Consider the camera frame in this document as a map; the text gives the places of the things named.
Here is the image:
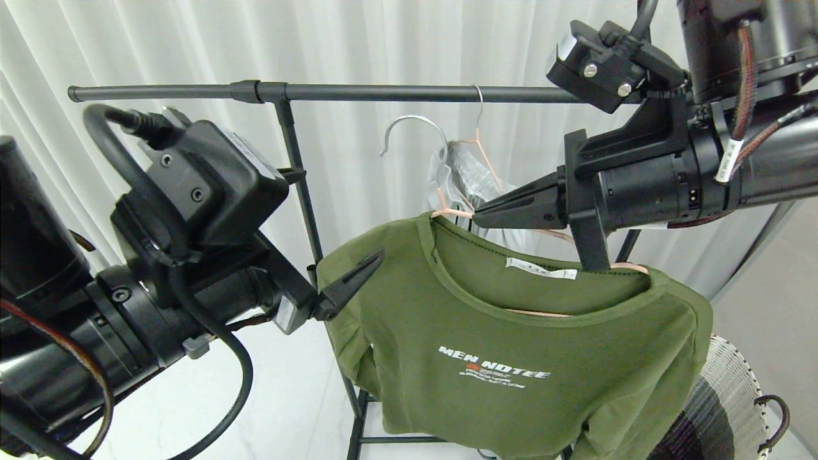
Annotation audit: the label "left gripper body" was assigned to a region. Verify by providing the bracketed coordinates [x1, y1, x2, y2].
[192, 233, 320, 339]

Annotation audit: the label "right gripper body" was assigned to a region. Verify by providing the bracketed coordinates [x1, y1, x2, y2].
[559, 130, 729, 272]

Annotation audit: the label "green garment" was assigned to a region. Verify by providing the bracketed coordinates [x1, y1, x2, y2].
[316, 213, 714, 460]

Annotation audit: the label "pink clothes hanger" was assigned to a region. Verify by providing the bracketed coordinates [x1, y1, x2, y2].
[447, 85, 507, 194]
[379, 115, 651, 318]

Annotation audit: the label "pale grey shorts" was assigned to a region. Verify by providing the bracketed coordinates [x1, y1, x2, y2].
[427, 142, 576, 256]

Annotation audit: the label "black clothes rack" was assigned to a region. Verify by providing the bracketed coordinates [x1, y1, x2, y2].
[67, 80, 643, 460]

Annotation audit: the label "white laundry basket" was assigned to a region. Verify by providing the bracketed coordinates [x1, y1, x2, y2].
[645, 335, 791, 460]

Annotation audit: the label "white curtain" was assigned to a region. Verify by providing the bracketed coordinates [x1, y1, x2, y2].
[0, 0, 793, 301]

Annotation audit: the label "black cable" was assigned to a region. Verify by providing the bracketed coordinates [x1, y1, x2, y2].
[82, 104, 254, 460]
[629, 0, 659, 40]

